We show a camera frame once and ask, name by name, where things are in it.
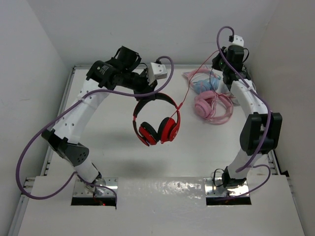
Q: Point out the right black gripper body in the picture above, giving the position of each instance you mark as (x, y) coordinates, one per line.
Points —
(219, 63)

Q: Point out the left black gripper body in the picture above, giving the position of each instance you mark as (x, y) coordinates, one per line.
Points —
(140, 83)

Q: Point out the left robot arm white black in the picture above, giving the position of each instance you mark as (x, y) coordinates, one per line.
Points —
(102, 78)

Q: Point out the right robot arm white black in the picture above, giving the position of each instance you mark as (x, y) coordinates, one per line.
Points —
(261, 130)

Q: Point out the pink blue cat-ear headphones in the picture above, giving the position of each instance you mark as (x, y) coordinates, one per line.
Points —
(203, 79)

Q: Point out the white grey headphones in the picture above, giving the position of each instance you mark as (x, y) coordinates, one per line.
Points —
(224, 89)

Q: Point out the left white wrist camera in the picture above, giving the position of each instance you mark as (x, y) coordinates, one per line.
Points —
(156, 71)

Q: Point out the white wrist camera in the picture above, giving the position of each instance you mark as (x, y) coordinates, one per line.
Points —
(156, 71)
(236, 40)

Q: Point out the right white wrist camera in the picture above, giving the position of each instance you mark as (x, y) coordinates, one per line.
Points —
(236, 40)

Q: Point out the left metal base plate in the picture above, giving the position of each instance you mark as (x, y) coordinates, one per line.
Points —
(106, 188)

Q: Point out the metal base plate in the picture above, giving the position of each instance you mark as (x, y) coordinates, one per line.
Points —
(214, 189)
(106, 188)

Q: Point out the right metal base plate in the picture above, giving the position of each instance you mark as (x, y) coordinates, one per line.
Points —
(214, 189)

